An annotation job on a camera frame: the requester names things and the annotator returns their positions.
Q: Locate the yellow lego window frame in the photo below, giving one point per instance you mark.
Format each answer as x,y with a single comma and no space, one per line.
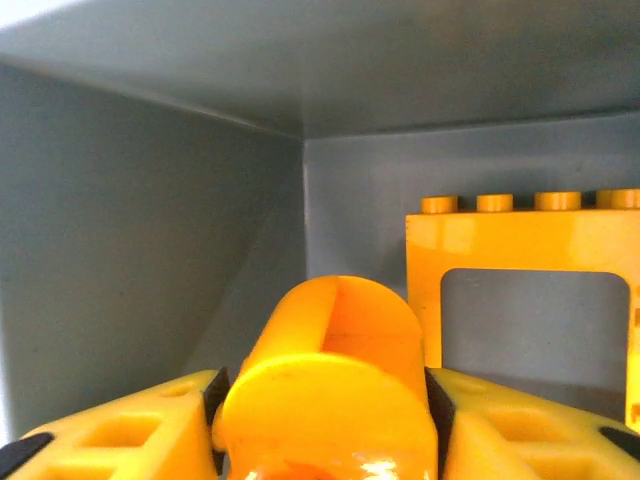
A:
500,245

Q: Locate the orange curved lego piece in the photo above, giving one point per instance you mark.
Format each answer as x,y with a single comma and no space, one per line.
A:
325,400

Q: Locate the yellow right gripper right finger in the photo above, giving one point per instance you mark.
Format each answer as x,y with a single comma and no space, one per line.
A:
530,440

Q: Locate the grey plastic bin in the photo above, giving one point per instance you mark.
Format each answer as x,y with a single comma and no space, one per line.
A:
150,200

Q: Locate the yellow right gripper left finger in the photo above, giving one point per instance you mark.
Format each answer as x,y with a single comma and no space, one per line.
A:
110,440

